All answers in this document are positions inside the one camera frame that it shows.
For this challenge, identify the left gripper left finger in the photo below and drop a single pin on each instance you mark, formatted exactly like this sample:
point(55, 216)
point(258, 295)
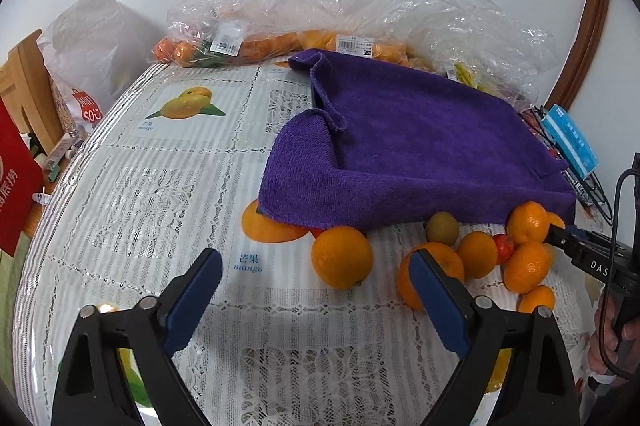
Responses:
point(92, 387)

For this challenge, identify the orange lower pile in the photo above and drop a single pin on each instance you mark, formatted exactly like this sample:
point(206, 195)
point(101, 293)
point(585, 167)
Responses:
point(527, 267)

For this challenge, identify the yellow-green round fruit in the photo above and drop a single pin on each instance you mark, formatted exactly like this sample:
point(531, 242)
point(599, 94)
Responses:
point(442, 228)

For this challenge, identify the blue tissue box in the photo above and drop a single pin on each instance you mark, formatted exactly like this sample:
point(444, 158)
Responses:
point(564, 132)

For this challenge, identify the brown wooden door frame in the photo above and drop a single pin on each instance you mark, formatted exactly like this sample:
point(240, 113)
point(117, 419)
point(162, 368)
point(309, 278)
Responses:
point(581, 55)

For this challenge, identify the orange top of pile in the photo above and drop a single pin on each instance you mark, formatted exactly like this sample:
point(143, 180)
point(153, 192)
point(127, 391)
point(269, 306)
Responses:
point(529, 222)

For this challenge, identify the small orange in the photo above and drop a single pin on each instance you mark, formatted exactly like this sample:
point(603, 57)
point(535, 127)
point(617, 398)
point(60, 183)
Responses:
point(540, 296)
point(479, 254)

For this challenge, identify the large orange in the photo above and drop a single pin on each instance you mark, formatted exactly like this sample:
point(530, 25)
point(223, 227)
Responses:
point(342, 257)

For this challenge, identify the right hand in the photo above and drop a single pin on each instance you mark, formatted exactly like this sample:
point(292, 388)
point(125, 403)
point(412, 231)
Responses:
point(604, 334)

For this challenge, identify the orange behind right finger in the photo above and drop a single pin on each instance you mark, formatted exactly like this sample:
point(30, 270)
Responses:
point(447, 259)

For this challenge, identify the clear bag of oranges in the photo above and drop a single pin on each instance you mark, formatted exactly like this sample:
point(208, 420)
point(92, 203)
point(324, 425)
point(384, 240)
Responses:
point(218, 33)

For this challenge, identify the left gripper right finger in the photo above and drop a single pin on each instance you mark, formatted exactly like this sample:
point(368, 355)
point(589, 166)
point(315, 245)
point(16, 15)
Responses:
point(539, 387)

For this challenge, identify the white plastic bag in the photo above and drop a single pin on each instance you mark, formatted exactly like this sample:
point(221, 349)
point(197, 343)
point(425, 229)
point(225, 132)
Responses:
point(93, 52)

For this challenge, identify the small orange middle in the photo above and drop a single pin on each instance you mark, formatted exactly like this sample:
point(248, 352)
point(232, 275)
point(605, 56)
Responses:
point(479, 254)

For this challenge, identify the small red tomato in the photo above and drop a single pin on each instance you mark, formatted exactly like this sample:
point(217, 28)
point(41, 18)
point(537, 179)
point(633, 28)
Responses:
point(505, 248)

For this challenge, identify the wooden chair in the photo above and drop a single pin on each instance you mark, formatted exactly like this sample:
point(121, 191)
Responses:
point(26, 92)

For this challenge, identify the red paper bag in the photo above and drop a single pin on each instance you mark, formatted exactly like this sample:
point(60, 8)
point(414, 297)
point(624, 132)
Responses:
point(21, 177)

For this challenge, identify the small orange bottom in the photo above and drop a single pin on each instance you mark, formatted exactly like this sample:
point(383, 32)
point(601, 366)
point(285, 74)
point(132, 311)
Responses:
point(540, 296)

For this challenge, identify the large clear plastic bag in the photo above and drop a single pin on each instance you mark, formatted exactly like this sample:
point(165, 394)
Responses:
point(474, 39)

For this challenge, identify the purple towel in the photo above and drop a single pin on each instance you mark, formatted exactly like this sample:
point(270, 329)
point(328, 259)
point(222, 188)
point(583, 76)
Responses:
point(385, 144)

